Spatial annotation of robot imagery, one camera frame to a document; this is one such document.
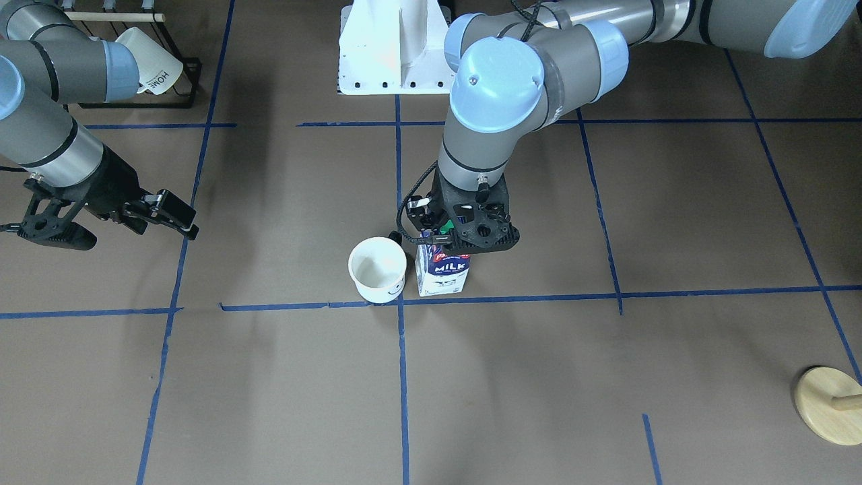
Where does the black wire cup rack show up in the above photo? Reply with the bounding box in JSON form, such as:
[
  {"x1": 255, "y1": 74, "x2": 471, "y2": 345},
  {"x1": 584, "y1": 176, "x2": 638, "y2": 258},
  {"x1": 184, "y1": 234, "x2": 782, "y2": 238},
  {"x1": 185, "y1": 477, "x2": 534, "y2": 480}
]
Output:
[{"x1": 55, "y1": 1, "x2": 202, "y2": 108}]

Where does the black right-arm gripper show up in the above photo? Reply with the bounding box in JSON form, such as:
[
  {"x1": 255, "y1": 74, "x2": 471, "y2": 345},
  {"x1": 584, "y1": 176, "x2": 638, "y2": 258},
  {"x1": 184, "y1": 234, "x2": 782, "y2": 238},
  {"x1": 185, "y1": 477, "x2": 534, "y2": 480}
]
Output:
[{"x1": 71, "y1": 145, "x2": 199, "y2": 240}]

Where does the white ribbed HOME cup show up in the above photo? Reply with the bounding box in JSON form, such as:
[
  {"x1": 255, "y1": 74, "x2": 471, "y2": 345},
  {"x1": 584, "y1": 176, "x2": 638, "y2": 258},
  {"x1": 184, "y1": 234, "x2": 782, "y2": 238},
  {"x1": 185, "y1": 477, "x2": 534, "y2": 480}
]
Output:
[{"x1": 117, "y1": 27, "x2": 184, "y2": 95}]

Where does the blue Pascual milk carton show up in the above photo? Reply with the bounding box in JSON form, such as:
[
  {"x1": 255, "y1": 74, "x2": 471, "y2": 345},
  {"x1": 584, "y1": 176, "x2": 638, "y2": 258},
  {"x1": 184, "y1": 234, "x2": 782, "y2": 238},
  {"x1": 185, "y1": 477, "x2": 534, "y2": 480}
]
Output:
[{"x1": 415, "y1": 245, "x2": 471, "y2": 297}]

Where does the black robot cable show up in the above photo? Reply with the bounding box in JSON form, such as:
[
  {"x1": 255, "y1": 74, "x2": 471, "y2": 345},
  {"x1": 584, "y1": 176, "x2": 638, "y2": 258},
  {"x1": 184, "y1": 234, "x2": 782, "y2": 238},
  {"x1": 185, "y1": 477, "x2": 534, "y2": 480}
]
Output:
[{"x1": 396, "y1": 162, "x2": 438, "y2": 243}]

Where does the white camera pole base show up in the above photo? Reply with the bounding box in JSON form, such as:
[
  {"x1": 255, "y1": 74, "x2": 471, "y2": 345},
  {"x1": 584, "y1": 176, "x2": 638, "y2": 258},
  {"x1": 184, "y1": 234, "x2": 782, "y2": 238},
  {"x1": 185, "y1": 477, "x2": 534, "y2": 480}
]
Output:
[{"x1": 338, "y1": 1, "x2": 455, "y2": 96}]

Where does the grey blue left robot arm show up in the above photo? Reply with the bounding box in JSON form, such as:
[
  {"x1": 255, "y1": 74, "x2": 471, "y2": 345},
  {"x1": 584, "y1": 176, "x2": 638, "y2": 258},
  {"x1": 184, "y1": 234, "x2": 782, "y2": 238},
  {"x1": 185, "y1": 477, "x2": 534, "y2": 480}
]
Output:
[{"x1": 396, "y1": 1, "x2": 856, "y2": 255}]

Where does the wooden mug tree stand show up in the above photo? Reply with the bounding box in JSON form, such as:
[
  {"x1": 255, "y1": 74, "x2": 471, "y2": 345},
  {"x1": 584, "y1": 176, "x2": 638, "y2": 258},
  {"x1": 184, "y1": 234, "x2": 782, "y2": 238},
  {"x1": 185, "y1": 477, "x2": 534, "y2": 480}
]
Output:
[{"x1": 794, "y1": 366, "x2": 861, "y2": 446}]

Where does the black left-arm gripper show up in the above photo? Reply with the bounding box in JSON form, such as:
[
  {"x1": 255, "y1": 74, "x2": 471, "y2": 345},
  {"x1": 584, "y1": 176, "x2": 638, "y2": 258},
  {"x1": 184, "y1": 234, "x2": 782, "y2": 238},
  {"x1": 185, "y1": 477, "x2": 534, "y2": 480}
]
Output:
[{"x1": 405, "y1": 168, "x2": 520, "y2": 254}]

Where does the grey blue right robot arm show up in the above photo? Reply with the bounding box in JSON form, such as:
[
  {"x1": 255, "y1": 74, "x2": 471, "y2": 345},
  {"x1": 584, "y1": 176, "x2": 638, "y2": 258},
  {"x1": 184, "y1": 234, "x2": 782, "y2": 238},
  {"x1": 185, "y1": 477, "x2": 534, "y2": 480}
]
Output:
[{"x1": 1, "y1": 1, "x2": 198, "y2": 251}]

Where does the white smiley face mug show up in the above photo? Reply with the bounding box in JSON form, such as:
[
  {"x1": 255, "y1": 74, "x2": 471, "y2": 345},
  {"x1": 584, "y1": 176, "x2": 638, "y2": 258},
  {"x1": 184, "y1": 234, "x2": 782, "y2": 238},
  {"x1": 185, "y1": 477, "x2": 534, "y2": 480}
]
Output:
[{"x1": 347, "y1": 236, "x2": 407, "y2": 304}]

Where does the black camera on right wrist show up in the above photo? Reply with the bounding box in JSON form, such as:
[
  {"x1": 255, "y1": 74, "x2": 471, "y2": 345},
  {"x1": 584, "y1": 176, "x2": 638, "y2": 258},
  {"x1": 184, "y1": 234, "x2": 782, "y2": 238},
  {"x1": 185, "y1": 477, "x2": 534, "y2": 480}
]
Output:
[{"x1": 12, "y1": 175, "x2": 98, "y2": 251}]

